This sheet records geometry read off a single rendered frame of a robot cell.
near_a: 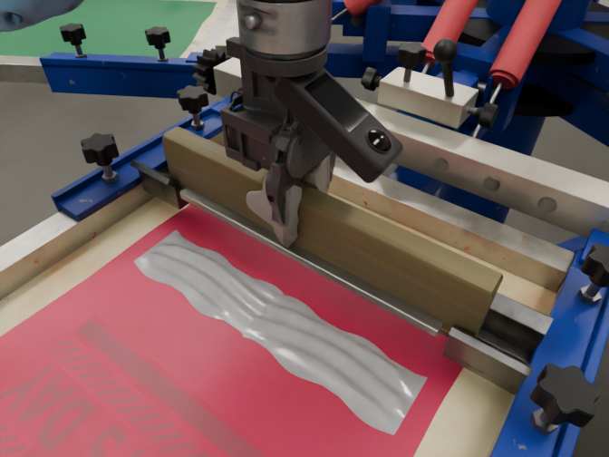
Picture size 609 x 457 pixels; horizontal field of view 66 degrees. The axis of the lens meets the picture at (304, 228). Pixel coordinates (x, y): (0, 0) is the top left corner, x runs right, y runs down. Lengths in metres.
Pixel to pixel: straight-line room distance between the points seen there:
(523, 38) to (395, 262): 0.50
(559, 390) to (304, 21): 0.33
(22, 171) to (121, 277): 2.13
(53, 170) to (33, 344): 2.09
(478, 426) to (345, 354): 0.14
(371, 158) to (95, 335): 0.35
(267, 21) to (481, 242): 0.37
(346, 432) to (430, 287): 0.15
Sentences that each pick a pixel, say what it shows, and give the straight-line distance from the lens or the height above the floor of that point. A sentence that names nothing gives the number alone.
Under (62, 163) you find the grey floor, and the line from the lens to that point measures 2.67.
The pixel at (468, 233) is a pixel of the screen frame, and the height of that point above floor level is 0.99.
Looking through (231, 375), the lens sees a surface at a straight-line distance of 0.49.
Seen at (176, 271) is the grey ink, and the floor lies 0.96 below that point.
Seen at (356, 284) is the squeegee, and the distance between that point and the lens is 0.49.
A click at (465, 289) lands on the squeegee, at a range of 0.43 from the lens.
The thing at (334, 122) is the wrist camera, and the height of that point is 1.18.
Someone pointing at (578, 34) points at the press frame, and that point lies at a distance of 1.15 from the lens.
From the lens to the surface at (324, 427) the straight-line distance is 0.47.
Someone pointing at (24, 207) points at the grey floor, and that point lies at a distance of 2.46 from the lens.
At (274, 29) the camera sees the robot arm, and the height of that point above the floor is 1.25.
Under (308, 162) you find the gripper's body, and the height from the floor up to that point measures 1.12.
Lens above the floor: 1.38
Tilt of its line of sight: 43 degrees down
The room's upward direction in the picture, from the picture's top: straight up
